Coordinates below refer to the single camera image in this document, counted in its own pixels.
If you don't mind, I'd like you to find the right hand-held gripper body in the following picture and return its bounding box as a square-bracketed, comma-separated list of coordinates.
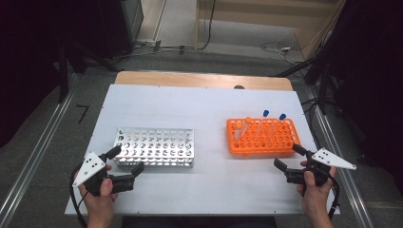
[283, 147, 357, 187]

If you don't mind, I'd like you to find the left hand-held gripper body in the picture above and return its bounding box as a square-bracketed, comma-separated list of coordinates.
[71, 152, 137, 197]

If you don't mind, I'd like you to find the orange plastic tube rack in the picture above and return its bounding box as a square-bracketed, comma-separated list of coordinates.
[225, 117, 302, 158]

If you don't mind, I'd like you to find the silver metal tube rack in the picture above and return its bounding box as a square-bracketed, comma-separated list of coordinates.
[112, 126, 196, 168]

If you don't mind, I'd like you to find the blue-capped clear tube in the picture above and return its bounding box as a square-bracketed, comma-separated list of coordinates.
[258, 109, 270, 134]
[271, 113, 287, 136]

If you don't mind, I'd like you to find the person's left hand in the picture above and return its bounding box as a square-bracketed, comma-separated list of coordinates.
[78, 179, 119, 219]

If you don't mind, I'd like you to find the person's right hand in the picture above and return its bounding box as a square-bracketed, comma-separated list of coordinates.
[297, 169, 337, 217]

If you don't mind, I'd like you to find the black metal stand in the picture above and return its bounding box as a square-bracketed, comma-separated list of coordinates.
[274, 53, 336, 115]
[56, 41, 122, 104]

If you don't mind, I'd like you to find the black curtain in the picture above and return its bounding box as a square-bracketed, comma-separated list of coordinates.
[0, 0, 106, 148]
[303, 0, 403, 188]

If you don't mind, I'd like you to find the grey power strip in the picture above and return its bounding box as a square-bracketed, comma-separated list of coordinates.
[134, 38, 163, 51]

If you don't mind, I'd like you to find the dark equipment cabinet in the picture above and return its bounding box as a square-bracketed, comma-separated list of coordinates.
[56, 0, 144, 61]

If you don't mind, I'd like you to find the light wooden shelf unit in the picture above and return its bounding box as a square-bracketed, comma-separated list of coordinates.
[194, 0, 346, 60]

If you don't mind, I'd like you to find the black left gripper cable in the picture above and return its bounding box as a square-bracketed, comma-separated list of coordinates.
[68, 161, 89, 228]

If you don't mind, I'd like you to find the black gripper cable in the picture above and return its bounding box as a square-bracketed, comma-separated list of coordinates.
[68, 161, 89, 228]
[326, 175, 341, 221]

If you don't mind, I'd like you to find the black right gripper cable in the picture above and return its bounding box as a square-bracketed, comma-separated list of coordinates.
[326, 175, 341, 221]

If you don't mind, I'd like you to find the metal floor rail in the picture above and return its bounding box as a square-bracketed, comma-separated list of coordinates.
[305, 88, 376, 228]
[0, 72, 80, 228]

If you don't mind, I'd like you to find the white floor cable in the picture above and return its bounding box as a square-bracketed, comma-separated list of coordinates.
[259, 40, 305, 66]

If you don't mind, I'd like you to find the black hanging cable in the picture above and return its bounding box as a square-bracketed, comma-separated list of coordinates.
[194, 0, 218, 51]

